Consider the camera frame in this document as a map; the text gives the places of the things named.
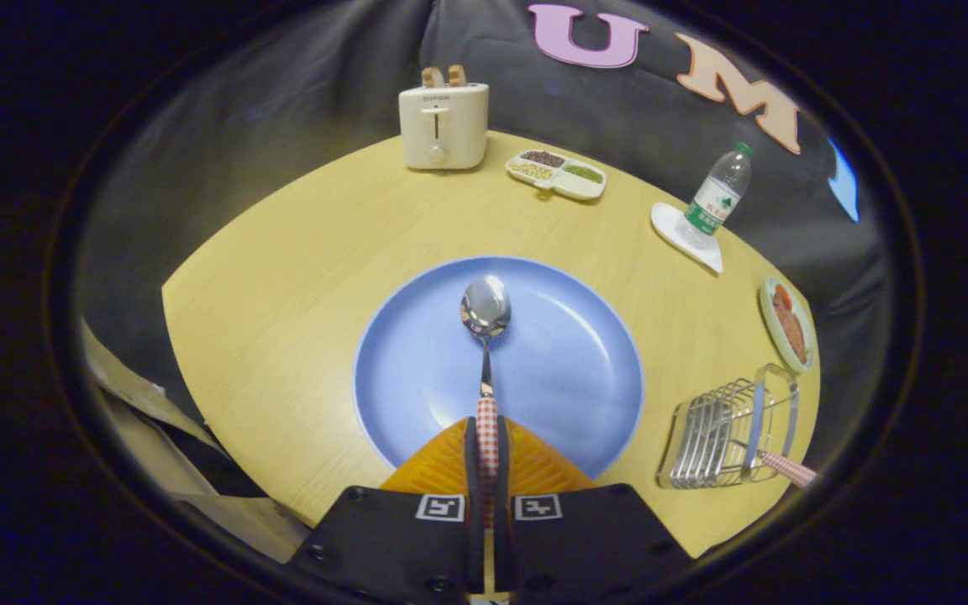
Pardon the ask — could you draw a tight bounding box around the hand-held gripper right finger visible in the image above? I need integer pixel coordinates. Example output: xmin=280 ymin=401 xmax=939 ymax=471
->
xmin=497 ymin=416 xmax=695 ymax=602

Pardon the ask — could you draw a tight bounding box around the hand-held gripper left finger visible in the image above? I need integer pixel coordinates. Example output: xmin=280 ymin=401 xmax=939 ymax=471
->
xmin=287 ymin=416 xmax=485 ymax=602

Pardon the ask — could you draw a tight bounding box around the spoon with red checkered handle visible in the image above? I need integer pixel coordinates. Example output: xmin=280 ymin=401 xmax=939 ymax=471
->
xmin=460 ymin=275 xmax=513 ymax=526

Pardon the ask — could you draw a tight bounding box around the fork with red checkered handle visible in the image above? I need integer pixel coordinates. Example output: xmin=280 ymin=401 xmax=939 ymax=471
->
xmin=755 ymin=448 xmax=822 ymax=490

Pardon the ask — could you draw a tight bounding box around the blue round plate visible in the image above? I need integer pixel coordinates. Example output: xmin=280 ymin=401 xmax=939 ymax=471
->
xmin=353 ymin=255 xmax=645 ymax=480

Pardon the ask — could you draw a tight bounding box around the brown cardboard box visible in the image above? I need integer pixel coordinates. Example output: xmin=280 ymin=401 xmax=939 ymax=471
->
xmin=81 ymin=319 xmax=313 ymax=564

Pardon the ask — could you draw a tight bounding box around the white square coaster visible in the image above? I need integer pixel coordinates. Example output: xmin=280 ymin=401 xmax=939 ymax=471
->
xmin=650 ymin=202 xmax=724 ymax=275

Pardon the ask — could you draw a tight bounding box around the white divided dish of beans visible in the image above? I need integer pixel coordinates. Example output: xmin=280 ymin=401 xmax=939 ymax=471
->
xmin=506 ymin=149 xmax=608 ymax=201

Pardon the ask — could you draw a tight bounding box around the green-rimmed plate of meat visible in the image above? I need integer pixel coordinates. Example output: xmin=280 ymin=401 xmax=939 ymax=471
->
xmin=759 ymin=276 xmax=817 ymax=373

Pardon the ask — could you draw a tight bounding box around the clear water bottle green cap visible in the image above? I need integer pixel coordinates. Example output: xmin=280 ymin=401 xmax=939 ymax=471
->
xmin=676 ymin=141 xmax=755 ymax=250

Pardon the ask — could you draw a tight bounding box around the cream white toaster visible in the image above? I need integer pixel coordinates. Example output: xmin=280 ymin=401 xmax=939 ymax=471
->
xmin=398 ymin=82 xmax=490 ymax=171

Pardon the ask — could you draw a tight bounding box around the metal wire cutlery basket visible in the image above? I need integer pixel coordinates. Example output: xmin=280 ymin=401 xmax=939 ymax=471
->
xmin=656 ymin=363 xmax=800 ymax=490

